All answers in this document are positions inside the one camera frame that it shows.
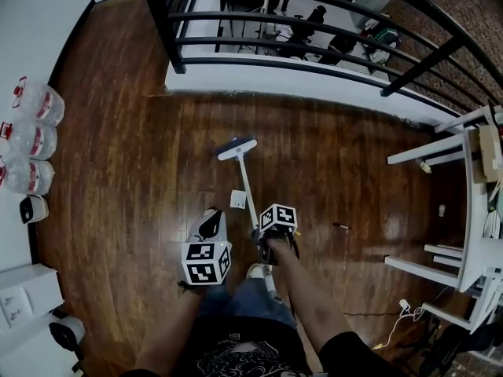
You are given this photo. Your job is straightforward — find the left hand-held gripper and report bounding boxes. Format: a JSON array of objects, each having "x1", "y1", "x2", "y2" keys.
[{"x1": 179, "y1": 209, "x2": 233, "y2": 287}]

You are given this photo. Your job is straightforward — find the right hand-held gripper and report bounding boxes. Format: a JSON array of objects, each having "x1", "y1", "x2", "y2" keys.
[{"x1": 250, "y1": 203, "x2": 298, "y2": 268}]

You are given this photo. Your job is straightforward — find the white paper scrap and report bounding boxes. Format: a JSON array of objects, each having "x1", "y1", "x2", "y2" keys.
[{"x1": 229, "y1": 189, "x2": 248, "y2": 210}]

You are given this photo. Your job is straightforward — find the white broom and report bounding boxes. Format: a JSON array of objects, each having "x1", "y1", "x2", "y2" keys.
[{"x1": 217, "y1": 134, "x2": 285, "y2": 305}]

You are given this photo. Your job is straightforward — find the person's right forearm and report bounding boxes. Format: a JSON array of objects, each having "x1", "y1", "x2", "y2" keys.
[{"x1": 277, "y1": 259, "x2": 354, "y2": 353}]

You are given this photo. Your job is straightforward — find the person's right hand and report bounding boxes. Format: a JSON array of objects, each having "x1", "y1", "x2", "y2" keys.
[{"x1": 266, "y1": 236, "x2": 297, "y2": 266}]

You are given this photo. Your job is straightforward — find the person's blue jeans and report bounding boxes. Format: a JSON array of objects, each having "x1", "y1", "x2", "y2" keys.
[{"x1": 198, "y1": 276, "x2": 299, "y2": 329}]

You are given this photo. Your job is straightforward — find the person's black printed t-shirt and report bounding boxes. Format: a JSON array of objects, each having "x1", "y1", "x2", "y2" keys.
[{"x1": 117, "y1": 314, "x2": 413, "y2": 377}]

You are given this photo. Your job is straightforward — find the small white bin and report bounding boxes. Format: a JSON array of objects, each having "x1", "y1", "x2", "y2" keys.
[{"x1": 19, "y1": 194, "x2": 50, "y2": 224}]

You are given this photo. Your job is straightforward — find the grey bin with black bag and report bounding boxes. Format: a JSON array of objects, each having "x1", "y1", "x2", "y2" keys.
[{"x1": 47, "y1": 315, "x2": 86, "y2": 363}]

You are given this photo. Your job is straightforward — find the white water dispenser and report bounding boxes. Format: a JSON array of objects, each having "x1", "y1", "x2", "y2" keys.
[{"x1": 0, "y1": 264, "x2": 66, "y2": 335}]

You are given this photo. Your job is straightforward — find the white table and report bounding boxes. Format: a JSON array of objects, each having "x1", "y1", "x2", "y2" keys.
[{"x1": 384, "y1": 106, "x2": 503, "y2": 335}]

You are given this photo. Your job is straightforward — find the black office chair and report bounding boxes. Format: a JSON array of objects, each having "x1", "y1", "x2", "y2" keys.
[{"x1": 290, "y1": 5, "x2": 329, "y2": 60}]

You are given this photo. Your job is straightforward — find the green white bag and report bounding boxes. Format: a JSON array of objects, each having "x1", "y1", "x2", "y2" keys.
[{"x1": 361, "y1": 25, "x2": 402, "y2": 64}]

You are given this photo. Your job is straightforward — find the brown cardboard box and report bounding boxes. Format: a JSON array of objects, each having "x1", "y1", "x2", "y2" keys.
[{"x1": 473, "y1": 123, "x2": 502, "y2": 184}]

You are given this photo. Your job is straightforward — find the black metal railing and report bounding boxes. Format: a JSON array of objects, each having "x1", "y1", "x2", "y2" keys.
[{"x1": 138, "y1": 0, "x2": 503, "y2": 115}]

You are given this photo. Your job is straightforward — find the black floor cable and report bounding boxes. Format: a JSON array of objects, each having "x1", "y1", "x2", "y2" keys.
[{"x1": 343, "y1": 309, "x2": 404, "y2": 318}]

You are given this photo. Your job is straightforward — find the white cable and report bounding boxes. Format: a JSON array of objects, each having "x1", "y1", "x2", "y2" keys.
[{"x1": 371, "y1": 306, "x2": 425, "y2": 351}]

